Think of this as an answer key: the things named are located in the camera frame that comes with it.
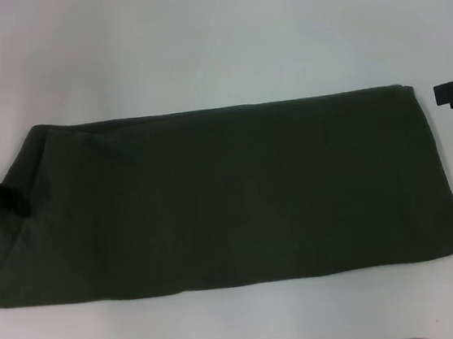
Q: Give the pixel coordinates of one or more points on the dark green printed t-shirt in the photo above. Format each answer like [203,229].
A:
[221,198]

